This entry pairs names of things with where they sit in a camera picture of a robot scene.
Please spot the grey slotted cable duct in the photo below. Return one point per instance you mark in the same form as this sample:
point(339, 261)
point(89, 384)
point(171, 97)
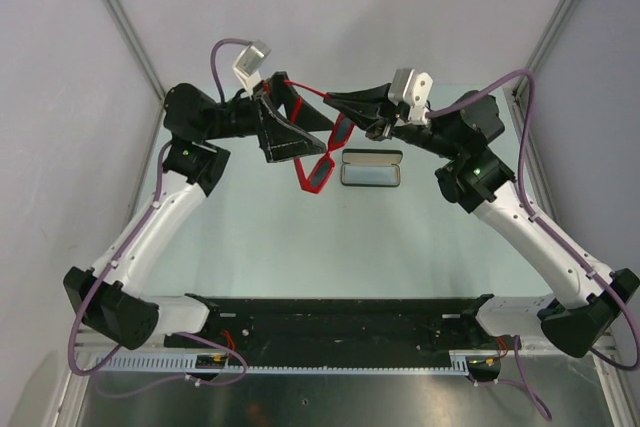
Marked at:
point(194, 363)

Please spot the dark green glasses case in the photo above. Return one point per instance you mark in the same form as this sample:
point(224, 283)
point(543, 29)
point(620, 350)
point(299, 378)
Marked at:
point(371, 157)

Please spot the right aluminium frame post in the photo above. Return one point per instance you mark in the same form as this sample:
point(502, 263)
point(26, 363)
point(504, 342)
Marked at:
point(551, 34)

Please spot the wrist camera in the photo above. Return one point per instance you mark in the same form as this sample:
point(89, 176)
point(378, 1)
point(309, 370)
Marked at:
point(247, 64)
point(409, 92)

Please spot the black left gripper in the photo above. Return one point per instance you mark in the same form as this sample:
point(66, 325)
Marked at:
point(279, 139)

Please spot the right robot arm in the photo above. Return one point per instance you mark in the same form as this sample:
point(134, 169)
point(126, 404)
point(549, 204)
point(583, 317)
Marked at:
point(586, 294)

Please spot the aluminium frame post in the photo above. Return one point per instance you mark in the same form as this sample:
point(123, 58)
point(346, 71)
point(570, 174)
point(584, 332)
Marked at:
point(551, 34)
point(134, 44)

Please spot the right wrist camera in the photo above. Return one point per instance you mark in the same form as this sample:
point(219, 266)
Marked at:
point(409, 92)

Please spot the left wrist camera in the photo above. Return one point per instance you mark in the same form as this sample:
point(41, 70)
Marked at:
point(247, 64)

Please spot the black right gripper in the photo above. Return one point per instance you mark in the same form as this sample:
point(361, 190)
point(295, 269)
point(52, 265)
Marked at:
point(381, 120)

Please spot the left aluminium frame post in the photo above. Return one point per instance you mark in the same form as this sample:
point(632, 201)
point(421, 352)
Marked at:
point(134, 44)

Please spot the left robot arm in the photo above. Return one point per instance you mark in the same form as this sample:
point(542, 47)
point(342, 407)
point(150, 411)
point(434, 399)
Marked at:
point(107, 296)

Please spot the light blue cleaning cloth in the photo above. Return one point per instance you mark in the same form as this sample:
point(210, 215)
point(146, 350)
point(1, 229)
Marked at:
point(370, 176)

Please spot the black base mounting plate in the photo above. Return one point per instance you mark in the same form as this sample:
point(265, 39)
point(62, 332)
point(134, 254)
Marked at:
point(347, 332)

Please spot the red sunglasses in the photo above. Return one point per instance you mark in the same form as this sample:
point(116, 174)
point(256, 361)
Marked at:
point(314, 181)

